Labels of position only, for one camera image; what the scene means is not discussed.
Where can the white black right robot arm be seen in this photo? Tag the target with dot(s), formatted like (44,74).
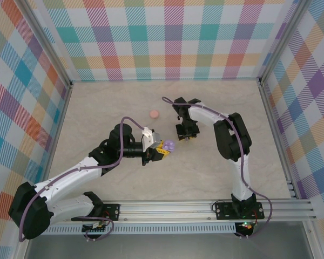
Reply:
(205,116)

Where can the pink earbud charging case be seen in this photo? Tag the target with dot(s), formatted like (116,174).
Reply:
(154,114)

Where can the small controller circuit board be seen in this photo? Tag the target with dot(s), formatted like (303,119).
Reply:
(245,226)
(95,228)

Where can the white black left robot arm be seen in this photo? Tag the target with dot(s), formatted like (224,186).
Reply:
(70,175)

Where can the aluminium frame post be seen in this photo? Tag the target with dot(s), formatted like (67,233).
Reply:
(50,46)
(283,40)

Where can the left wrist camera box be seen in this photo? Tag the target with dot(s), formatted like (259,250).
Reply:
(151,137)

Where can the purple earbud charging case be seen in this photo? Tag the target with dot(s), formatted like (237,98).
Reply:
(169,145)

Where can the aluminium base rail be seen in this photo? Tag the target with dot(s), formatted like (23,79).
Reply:
(164,210)

